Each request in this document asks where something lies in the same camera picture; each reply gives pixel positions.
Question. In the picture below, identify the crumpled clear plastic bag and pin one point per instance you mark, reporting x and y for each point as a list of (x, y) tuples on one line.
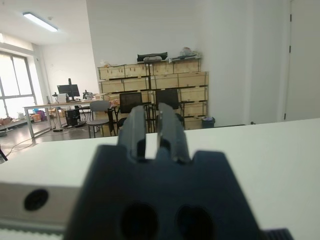
[(190, 52)]

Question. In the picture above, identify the light wooden crate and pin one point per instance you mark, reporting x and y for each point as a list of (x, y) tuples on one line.
[(187, 67), (136, 84), (165, 82), (112, 73), (195, 109), (192, 123), (111, 87), (193, 80), (193, 94), (162, 68), (136, 71)]

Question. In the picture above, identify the large framed window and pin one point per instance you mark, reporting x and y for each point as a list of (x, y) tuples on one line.
[(15, 82)]

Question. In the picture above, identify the flat grey tray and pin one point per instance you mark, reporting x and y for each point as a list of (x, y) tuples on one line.
[(185, 59)]

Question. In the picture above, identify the long ceiling light panel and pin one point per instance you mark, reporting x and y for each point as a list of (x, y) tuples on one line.
[(40, 21)]

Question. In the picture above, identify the black computer monitor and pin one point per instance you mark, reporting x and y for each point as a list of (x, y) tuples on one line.
[(68, 90)]

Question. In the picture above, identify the small cardboard box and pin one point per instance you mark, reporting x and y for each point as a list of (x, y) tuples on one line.
[(37, 117)]

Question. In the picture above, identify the long black bag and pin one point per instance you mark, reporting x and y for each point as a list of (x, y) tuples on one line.
[(152, 55)]

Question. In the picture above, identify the black mesh chair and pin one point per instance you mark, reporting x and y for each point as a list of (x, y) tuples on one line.
[(167, 96), (130, 100)]

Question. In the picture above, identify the long wooden-top desk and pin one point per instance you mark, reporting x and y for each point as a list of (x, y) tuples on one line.
[(50, 104)]

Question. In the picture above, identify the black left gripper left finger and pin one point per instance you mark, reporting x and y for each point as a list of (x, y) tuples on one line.
[(132, 135)]

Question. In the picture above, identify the dark waste bin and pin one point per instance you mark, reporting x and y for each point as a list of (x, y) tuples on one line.
[(208, 123)]

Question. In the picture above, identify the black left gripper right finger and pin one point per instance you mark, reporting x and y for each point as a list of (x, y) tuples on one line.
[(172, 135)]

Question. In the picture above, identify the black computer tower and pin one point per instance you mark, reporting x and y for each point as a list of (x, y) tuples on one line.
[(72, 117)]

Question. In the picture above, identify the grey office chair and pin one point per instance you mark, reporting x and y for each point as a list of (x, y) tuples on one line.
[(98, 107)]

